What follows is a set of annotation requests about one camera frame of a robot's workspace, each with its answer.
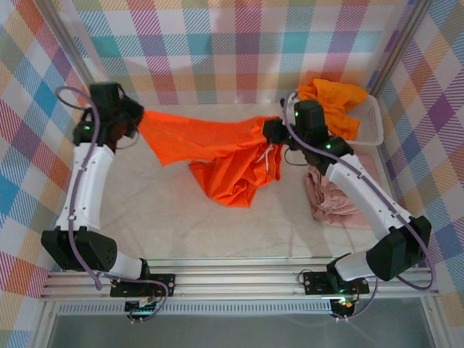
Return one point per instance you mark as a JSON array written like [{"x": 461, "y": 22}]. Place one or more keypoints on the pink shorts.
[{"x": 326, "y": 203}]

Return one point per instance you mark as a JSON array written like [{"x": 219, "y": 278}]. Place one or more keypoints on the yellow-orange shorts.
[{"x": 340, "y": 94}]

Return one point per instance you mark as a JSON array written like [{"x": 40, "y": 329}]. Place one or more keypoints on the red-orange shorts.
[{"x": 188, "y": 137}]

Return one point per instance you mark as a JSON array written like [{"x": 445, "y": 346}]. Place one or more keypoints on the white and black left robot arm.
[{"x": 87, "y": 188}]

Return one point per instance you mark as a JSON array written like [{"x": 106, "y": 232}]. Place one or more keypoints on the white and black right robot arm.
[{"x": 369, "y": 203}]

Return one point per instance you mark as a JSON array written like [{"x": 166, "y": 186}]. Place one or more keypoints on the white plastic basket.
[{"x": 373, "y": 119}]

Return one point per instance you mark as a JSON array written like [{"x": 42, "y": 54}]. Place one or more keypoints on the right controller board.
[{"x": 344, "y": 306}]

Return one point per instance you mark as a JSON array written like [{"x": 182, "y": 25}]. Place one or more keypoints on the controller board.
[
  {"x": 139, "y": 308},
  {"x": 344, "y": 306}
]

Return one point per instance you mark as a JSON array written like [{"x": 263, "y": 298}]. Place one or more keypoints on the left controller board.
[{"x": 139, "y": 308}]

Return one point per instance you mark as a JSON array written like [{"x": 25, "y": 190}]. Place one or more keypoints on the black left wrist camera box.
[{"x": 105, "y": 95}]

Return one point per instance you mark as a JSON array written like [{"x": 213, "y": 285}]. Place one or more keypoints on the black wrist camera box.
[
  {"x": 105, "y": 95},
  {"x": 309, "y": 116}
]

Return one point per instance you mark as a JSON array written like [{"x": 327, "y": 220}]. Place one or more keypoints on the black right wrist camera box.
[{"x": 309, "y": 116}]

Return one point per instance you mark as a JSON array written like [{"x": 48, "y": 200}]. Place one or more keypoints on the aluminium frame post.
[
  {"x": 71, "y": 36},
  {"x": 404, "y": 36}
]

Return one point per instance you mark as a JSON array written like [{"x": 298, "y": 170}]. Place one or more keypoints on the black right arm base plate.
[{"x": 315, "y": 284}]

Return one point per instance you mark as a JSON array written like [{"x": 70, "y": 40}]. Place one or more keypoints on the aluminium mounting rail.
[{"x": 235, "y": 279}]

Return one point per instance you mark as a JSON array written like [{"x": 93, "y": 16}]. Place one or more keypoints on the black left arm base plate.
[{"x": 165, "y": 281}]

